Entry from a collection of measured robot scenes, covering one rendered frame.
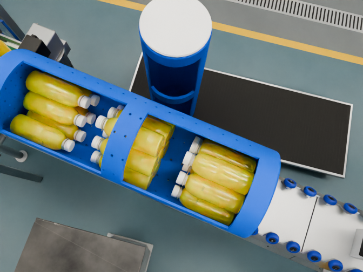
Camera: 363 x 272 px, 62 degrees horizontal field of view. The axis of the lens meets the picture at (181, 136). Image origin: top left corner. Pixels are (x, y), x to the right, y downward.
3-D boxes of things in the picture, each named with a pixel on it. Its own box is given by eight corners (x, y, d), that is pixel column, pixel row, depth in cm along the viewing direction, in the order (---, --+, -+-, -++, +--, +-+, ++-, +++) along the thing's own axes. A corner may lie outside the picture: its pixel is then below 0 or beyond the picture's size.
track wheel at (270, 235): (281, 240, 100) (281, 235, 102) (268, 234, 100) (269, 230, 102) (275, 247, 103) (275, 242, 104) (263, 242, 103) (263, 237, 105)
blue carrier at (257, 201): (235, 238, 103) (260, 240, 76) (9, 140, 109) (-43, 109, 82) (260, 163, 111) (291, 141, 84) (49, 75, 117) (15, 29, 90)
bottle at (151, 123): (170, 127, 91) (114, 104, 93) (161, 148, 93) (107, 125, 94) (173, 125, 98) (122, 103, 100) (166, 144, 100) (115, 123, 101)
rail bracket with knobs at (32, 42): (42, 72, 122) (31, 59, 112) (26, 65, 123) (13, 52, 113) (54, 52, 125) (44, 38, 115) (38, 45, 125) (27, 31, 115)
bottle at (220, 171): (245, 198, 84) (184, 172, 86) (243, 191, 91) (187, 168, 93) (255, 175, 83) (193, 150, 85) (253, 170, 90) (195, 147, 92)
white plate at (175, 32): (129, 3, 116) (130, 5, 117) (152, 65, 110) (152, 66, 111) (197, -15, 119) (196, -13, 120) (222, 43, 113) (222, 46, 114)
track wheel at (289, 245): (302, 249, 100) (302, 244, 101) (290, 243, 100) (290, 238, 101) (296, 256, 102) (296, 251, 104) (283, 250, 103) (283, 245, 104)
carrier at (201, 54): (146, 93, 202) (160, 131, 195) (129, 5, 117) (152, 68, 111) (186, 81, 205) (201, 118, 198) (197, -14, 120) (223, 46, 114)
